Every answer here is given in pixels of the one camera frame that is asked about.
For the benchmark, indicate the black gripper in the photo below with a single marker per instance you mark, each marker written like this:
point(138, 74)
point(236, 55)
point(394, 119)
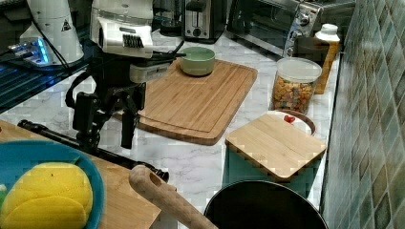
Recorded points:
point(115, 91)

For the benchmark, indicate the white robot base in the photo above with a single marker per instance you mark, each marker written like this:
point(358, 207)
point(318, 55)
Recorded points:
point(53, 33)

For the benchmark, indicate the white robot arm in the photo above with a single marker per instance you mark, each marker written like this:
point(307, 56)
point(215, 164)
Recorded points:
point(120, 31)

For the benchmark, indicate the black rod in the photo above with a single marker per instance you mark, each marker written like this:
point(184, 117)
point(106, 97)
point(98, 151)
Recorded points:
point(94, 151)

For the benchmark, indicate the large bamboo cutting board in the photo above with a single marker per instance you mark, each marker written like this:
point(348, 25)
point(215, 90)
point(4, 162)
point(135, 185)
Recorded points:
point(195, 109)

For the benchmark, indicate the wooden board under plate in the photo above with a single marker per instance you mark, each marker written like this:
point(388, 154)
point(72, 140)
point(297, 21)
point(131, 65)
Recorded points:
point(116, 204)

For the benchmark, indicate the blue plate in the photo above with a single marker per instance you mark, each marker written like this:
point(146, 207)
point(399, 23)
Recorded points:
point(49, 186)

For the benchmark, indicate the yellow sponge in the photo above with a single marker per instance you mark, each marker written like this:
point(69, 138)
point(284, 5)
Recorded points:
point(51, 195)

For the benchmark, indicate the green ceramic bowl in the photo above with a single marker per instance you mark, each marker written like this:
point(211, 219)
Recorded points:
point(197, 61)

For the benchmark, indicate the black silver toaster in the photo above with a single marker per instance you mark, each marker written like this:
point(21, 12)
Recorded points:
point(203, 20)

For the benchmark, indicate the small square bamboo board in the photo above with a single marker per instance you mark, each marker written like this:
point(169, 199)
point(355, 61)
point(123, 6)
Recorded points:
point(277, 147)

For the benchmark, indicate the black frying pan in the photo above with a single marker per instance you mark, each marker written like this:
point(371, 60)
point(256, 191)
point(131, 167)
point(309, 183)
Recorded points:
point(257, 204)

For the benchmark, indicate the clear jar of cereal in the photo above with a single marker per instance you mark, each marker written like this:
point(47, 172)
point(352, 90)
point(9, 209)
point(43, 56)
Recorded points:
point(294, 84)

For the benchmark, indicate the white plate with tomato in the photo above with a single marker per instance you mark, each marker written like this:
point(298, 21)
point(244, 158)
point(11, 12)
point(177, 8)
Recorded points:
point(296, 119)

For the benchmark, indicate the silver toaster oven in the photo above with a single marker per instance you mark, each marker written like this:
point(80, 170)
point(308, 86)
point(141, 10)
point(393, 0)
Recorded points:
point(274, 25)

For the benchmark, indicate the white capped bottle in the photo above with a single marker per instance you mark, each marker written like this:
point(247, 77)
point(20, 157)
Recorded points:
point(327, 33)

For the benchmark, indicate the wooden pan handle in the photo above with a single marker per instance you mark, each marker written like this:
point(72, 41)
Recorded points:
point(165, 196)

